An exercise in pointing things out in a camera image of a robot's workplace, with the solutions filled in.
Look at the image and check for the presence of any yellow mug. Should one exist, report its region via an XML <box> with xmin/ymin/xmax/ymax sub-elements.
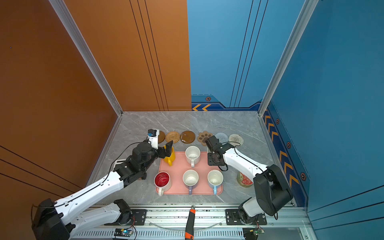
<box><xmin>164</xmin><ymin>147</ymin><xmax>176</xmax><ymax>167</ymax></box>

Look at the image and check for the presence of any dark brown round coaster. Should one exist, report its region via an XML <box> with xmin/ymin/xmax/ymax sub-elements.
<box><xmin>158</xmin><ymin>131</ymin><xmax>166</xmax><ymax>144</ymax></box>

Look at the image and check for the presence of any woven rattan round coaster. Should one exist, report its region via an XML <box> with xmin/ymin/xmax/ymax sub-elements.
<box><xmin>165</xmin><ymin>131</ymin><xmax>180</xmax><ymax>144</ymax></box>

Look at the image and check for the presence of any light blue woven coaster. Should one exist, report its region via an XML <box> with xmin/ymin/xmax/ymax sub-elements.
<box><xmin>215</xmin><ymin>133</ymin><xmax>229</xmax><ymax>144</ymax></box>

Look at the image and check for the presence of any cork paw print coaster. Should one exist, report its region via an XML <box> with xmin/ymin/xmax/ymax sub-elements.
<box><xmin>197</xmin><ymin>131</ymin><xmax>214</xmax><ymax>146</ymax></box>

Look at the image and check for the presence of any multicolour woven round coaster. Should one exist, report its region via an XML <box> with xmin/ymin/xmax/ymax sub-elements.
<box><xmin>229</xmin><ymin>134</ymin><xmax>244</xmax><ymax>146</ymax></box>

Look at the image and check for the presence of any glossy brown round coaster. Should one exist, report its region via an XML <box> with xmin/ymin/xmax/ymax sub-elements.
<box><xmin>180</xmin><ymin>131</ymin><xmax>196</xmax><ymax>144</ymax></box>

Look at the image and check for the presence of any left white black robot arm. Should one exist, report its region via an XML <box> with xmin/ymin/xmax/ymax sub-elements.
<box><xmin>32</xmin><ymin>141</ymin><xmax>173</xmax><ymax>240</ymax></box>

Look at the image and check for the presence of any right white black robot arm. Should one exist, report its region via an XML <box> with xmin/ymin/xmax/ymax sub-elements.
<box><xmin>205</xmin><ymin>137</ymin><xmax>294</xmax><ymax>224</ymax></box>

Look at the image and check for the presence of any pink plastic tray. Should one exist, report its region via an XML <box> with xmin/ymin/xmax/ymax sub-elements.
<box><xmin>159</xmin><ymin>152</ymin><xmax>224</xmax><ymax>195</ymax></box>

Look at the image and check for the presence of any amber spice bottle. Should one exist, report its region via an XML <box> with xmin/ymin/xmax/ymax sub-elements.
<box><xmin>139</xmin><ymin>172</ymin><xmax>147</xmax><ymax>180</ymax></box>

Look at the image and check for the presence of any white mug back middle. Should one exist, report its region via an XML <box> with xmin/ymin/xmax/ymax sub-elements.
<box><xmin>185</xmin><ymin>146</ymin><xmax>201</xmax><ymax>168</ymax></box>

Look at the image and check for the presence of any red interior mug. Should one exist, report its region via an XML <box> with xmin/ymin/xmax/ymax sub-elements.
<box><xmin>154</xmin><ymin>172</ymin><xmax>172</xmax><ymax>196</ymax></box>

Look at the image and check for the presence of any red round tin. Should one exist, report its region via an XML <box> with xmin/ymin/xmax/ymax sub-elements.
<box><xmin>237</xmin><ymin>172</ymin><xmax>254</xmax><ymax>188</ymax></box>

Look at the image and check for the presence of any left green circuit board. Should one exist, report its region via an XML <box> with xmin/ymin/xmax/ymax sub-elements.
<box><xmin>113</xmin><ymin>228</ymin><xmax>135</xmax><ymax>240</ymax></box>

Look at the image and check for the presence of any green circuit board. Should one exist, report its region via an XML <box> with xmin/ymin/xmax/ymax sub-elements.
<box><xmin>113</xmin><ymin>228</ymin><xmax>135</xmax><ymax>240</ymax></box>
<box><xmin>243</xmin><ymin>228</ymin><xmax>265</xmax><ymax>240</ymax></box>

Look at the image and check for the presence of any right green circuit board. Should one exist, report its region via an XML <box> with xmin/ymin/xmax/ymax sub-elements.
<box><xmin>243</xmin><ymin>228</ymin><xmax>265</xmax><ymax>240</ymax></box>

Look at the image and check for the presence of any white mug blue handle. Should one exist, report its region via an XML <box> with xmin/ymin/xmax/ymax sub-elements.
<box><xmin>207</xmin><ymin>170</ymin><xmax>224</xmax><ymax>195</ymax></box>

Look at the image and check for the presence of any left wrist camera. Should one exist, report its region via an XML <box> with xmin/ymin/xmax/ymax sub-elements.
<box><xmin>147</xmin><ymin>129</ymin><xmax>160</xmax><ymax>150</ymax></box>

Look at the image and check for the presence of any white mug purple handle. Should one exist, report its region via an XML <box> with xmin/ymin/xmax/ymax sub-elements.
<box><xmin>183</xmin><ymin>170</ymin><xmax>199</xmax><ymax>195</ymax></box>

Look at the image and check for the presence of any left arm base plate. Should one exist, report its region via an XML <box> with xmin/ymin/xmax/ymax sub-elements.
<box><xmin>105</xmin><ymin>209</ymin><xmax>147</xmax><ymax>227</ymax></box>

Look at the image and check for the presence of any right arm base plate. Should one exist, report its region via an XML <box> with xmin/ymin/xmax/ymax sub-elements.
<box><xmin>225</xmin><ymin>209</ymin><xmax>267</xmax><ymax>226</ymax></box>

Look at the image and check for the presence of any aluminium front rail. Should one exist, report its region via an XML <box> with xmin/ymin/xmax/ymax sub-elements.
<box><xmin>73</xmin><ymin>204</ymin><xmax>317</xmax><ymax>240</ymax></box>

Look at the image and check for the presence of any orange black handled tool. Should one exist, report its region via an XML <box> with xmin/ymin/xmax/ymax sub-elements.
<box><xmin>185</xmin><ymin>206</ymin><xmax>196</xmax><ymax>240</ymax></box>

